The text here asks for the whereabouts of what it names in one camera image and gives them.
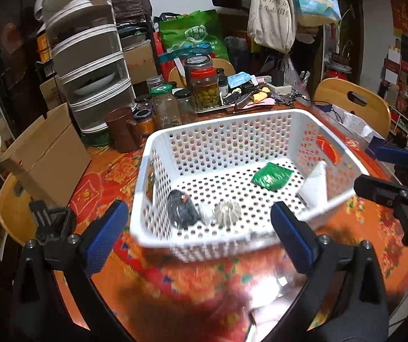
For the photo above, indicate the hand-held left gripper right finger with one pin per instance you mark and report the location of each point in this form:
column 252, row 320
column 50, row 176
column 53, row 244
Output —
column 293, row 237

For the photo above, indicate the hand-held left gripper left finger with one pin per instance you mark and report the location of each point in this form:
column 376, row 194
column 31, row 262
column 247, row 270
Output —
column 104, row 238

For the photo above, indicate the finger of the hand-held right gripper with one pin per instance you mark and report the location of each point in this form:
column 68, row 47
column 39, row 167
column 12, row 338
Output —
column 392, row 155
column 378, row 188

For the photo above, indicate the white cartoon print packet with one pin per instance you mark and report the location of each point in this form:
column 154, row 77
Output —
column 314, row 188

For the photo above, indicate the green foil packet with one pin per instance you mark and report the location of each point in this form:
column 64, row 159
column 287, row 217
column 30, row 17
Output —
column 272, row 176

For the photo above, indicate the white flower-shaped foam piece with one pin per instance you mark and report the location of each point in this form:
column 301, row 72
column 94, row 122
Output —
column 227, row 213

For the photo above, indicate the black plastic bundle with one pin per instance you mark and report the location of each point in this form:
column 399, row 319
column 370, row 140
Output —
column 182, row 208

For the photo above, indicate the small white cloth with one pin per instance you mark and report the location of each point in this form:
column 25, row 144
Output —
column 206, row 213

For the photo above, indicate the white perforated plastic basket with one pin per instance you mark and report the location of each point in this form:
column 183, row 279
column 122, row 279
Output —
column 225, row 156

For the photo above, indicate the white paper bag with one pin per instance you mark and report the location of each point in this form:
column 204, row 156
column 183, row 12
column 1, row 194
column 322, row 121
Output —
column 357, row 123

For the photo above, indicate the black clamp stand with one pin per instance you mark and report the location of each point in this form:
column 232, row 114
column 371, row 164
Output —
column 52, row 221

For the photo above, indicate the green woven mat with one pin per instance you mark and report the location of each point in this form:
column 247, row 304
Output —
column 97, row 139

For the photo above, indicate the large open cardboard box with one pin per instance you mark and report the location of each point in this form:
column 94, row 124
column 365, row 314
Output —
column 47, row 156

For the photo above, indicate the brown ceramic mug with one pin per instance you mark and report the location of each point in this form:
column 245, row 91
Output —
column 122, row 130

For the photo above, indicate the jar with orange contents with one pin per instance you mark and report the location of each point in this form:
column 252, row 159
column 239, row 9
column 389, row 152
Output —
column 145, row 124

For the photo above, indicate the clear plastic bag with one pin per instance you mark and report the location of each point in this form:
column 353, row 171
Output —
column 294, row 74

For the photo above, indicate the white power strip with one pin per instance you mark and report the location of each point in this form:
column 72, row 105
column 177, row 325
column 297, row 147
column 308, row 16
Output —
column 278, row 87

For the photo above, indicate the pink paper sheet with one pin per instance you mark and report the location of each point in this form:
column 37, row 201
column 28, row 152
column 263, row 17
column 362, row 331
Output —
column 259, row 104

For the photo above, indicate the green-lid glass jar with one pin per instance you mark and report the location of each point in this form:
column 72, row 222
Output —
column 166, row 108

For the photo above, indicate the yellow cloth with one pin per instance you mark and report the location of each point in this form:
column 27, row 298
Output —
column 260, row 96

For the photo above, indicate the small cardboard box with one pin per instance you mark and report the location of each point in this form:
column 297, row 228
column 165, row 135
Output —
column 52, row 94

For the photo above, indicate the small black-lid glass jar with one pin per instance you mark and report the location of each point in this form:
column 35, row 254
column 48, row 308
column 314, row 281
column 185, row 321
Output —
column 185, row 107

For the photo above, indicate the blue face mask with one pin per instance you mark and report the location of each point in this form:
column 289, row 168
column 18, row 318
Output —
column 242, row 79

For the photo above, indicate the brown cardboard box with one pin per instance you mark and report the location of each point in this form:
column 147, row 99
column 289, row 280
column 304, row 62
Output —
column 139, row 62

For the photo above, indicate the beige canvas tote bag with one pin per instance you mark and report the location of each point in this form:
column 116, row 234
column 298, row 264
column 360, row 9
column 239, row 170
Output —
column 271, row 14

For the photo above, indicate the large black-lid glass jar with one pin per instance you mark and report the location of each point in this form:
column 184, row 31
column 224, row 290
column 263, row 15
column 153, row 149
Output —
column 196, row 62

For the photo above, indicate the orange container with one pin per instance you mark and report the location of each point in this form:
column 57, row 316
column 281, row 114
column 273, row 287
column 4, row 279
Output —
column 44, row 48

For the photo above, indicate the green shopping bag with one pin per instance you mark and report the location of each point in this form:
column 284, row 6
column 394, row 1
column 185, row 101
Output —
column 193, row 34

